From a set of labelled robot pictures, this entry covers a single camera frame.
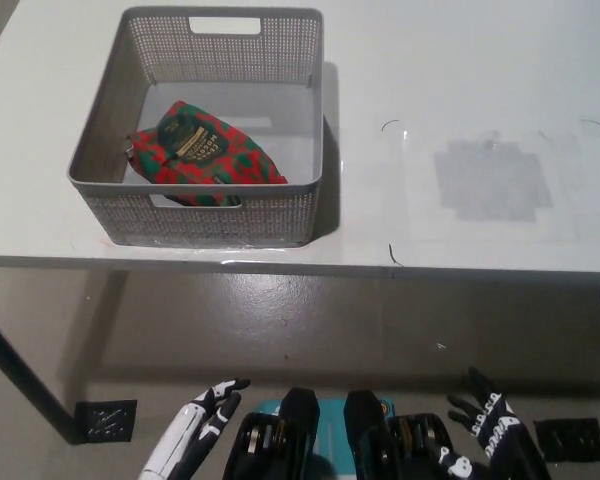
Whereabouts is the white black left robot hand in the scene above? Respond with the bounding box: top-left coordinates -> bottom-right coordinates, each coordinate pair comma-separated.
139,377 -> 252,480

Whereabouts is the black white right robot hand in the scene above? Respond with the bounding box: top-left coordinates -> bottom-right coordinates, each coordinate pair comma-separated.
426,367 -> 552,480

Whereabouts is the red green coffee bean bag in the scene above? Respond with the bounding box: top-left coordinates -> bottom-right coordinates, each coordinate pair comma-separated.
124,99 -> 289,209

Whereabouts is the black floor tape patch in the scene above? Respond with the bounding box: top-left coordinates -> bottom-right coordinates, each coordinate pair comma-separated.
74,398 -> 138,444
533,416 -> 600,459

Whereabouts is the black teal robot torso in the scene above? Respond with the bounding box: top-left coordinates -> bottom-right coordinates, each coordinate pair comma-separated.
222,387 -> 464,480

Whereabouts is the black metal table leg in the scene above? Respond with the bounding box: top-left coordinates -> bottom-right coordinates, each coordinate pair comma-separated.
0,305 -> 87,445

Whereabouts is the grey perforated plastic basket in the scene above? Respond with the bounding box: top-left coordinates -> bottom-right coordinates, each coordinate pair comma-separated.
65,5 -> 326,249

